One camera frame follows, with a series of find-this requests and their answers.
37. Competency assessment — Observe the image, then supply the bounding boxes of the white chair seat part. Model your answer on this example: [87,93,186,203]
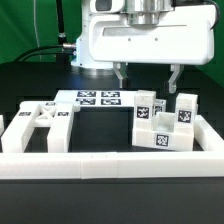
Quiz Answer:
[132,112,194,151]

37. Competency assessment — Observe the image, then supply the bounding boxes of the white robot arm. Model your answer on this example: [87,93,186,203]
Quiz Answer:
[72,0,220,93]

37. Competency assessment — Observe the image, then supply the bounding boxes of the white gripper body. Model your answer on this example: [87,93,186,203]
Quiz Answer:
[89,5,215,65]

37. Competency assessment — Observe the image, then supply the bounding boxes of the white chair backrest part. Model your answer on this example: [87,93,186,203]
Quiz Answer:
[1,101,81,153]

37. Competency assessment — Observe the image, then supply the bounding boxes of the white small chair post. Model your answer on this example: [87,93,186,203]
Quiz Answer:
[133,90,156,130]

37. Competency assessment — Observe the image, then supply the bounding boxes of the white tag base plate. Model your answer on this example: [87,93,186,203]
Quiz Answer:
[54,90,136,107]

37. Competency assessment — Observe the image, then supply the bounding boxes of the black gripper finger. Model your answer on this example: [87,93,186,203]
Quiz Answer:
[113,62,127,83]
[168,64,184,94]

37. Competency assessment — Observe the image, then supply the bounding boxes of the white U-shaped fence frame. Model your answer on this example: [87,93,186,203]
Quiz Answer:
[0,116,224,179]

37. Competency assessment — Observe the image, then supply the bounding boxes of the black cables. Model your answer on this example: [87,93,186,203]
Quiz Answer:
[13,0,78,63]

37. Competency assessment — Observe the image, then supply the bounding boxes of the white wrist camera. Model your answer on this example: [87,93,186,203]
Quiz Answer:
[90,0,125,14]

